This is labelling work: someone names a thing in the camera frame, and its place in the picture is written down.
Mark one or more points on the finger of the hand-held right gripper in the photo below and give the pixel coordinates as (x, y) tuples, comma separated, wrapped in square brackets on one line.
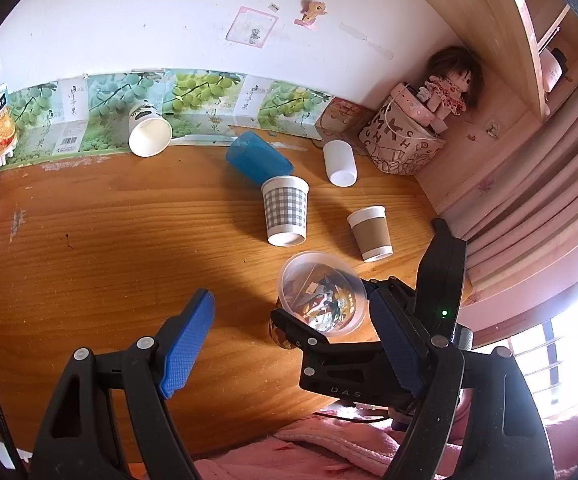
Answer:
[(334, 367), (398, 292)]

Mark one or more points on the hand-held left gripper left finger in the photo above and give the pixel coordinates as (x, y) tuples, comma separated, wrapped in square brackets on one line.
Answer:
[(187, 344)]

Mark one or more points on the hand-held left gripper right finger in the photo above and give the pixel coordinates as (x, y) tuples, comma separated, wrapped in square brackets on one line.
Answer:
[(395, 347)]

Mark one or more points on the clear plastic cup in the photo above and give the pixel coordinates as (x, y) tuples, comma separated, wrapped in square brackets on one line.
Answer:
[(319, 295)]

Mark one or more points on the brown sleeve paper cup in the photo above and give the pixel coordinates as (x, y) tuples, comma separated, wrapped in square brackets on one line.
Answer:
[(370, 234)]

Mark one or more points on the grey checked paper cup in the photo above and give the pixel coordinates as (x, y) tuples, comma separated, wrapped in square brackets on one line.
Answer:
[(285, 210)]

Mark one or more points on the plain white cup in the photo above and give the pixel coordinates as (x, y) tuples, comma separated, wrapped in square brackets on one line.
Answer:
[(340, 162)]

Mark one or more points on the blue plastic cup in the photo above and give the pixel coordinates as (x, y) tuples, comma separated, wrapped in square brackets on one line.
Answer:
[(259, 157)]

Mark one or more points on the white printed paper cup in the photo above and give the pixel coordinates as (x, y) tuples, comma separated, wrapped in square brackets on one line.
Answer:
[(149, 132)]

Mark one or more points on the pink blanket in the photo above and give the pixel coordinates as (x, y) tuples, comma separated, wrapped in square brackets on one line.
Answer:
[(329, 447)]

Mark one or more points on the pink curtain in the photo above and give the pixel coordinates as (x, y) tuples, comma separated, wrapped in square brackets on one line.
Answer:
[(544, 220)]

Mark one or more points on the window railing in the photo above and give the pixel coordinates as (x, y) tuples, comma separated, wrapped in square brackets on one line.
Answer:
[(539, 360)]

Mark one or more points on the printed storage basket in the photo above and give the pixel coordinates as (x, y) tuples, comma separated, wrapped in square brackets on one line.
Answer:
[(401, 142)]

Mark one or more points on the pink box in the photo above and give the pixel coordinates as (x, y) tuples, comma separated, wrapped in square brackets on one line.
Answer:
[(414, 102)]

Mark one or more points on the small brown carton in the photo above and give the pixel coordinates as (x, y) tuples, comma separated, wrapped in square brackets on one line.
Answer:
[(339, 117)]

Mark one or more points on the brown-haired doll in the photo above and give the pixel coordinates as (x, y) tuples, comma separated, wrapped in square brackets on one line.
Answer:
[(453, 82)]

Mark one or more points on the green grape carton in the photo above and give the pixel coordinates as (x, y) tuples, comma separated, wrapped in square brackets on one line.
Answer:
[(39, 125), (199, 97), (279, 107), (106, 110)]

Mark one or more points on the wooden cabinet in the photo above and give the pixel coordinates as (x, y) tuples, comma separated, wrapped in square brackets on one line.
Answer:
[(499, 60)]

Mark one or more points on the yellow pony wall figure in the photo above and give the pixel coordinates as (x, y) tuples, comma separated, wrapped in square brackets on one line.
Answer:
[(311, 12)]

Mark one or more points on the pink wall sticker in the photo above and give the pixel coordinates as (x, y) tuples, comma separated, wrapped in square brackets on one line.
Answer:
[(251, 27)]

